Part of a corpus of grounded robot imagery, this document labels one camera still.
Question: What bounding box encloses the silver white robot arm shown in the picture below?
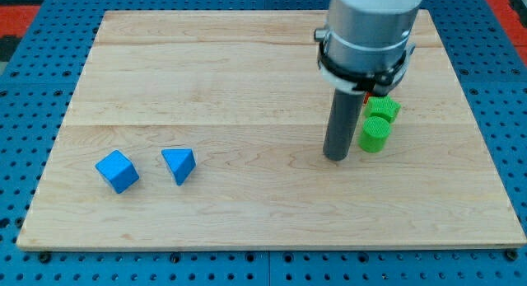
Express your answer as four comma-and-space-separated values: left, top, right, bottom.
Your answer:
314, 0, 422, 96

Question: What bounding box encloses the blue cube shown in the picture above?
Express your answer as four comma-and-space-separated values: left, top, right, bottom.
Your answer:
95, 150, 139, 194

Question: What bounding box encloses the light wooden board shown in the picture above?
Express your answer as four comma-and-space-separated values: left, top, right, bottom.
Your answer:
16, 11, 526, 251

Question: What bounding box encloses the blue triangular prism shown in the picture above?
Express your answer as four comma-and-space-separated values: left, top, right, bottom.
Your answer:
161, 148, 196, 185

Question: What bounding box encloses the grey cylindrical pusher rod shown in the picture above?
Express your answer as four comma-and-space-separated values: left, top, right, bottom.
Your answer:
323, 90, 366, 162

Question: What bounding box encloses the green cylinder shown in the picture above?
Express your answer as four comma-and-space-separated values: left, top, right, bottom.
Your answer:
358, 116, 391, 153

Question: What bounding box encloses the red block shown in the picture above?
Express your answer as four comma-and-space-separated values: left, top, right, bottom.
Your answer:
363, 92, 371, 105

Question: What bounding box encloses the green star block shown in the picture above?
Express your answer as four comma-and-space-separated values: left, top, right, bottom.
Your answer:
364, 96, 401, 124

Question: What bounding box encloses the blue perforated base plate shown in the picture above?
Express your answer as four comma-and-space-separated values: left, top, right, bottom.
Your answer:
1, 0, 526, 285

